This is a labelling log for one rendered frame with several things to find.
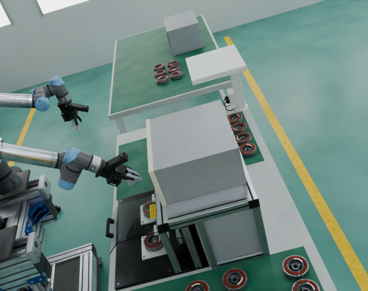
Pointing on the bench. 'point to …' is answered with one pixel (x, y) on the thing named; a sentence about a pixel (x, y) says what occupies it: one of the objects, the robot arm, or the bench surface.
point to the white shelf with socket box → (224, 68)
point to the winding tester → (193, 153)
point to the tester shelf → (207, 205)
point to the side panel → (234, 238)
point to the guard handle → (109, 228)
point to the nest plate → (151, 252)
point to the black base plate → (144, 276)
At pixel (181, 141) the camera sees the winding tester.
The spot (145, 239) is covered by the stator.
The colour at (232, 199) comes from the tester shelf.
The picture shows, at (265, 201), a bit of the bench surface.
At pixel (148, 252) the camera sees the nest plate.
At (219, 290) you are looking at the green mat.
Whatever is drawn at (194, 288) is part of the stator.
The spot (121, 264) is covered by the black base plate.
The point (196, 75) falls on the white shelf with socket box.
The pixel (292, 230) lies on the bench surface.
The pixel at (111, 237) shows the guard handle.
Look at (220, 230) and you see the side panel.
